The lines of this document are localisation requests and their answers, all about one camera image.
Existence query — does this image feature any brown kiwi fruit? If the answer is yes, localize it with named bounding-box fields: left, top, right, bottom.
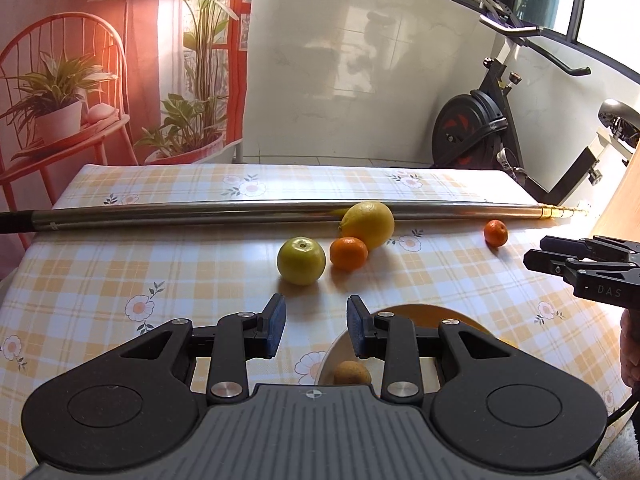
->
left=333, top=361, right=371, bottom=386

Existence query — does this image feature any wooden board panel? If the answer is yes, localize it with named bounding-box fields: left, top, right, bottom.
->
left=591, top=150, right=640, bottom=242

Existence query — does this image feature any plaid floral tablecloth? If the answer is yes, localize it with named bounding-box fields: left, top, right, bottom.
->
left=1, top=165, right=629, bottom=479

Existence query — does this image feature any long metal pole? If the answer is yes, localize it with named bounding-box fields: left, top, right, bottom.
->
left=1, top=200, right=587, bottom=234

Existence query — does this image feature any small orange tangerine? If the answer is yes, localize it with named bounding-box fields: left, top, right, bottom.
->
left=483, top=219, right=509, bottom=248

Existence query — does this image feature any large yellow lemon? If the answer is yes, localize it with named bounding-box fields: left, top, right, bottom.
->
left=338, top=200, right=395, bottom=250

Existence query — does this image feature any printed room backdrop banner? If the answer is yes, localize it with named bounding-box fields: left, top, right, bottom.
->
left=0, top=0, right=257, bottom=281

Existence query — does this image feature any backdrop metal stand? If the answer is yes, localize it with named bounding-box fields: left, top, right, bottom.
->
left=232, top=140, right=244, bottom=164

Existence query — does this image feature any round yellow plate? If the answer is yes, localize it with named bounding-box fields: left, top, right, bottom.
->
left=318, top=302, right=516, bottom=391

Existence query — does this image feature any green apple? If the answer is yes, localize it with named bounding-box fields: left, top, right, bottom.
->
left=277, top=236, right=326, bottom=286

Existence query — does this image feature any black exercise bike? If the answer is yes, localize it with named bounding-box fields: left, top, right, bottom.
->
left=432, top=0, right=639, bottom=205

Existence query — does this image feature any orange tangerine under gripper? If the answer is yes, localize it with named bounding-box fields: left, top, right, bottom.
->
left=329, top=236, right=369, bottom=272

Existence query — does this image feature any person's right hand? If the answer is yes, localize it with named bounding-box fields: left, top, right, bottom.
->
left=620, top=310, right=640, bottom=388

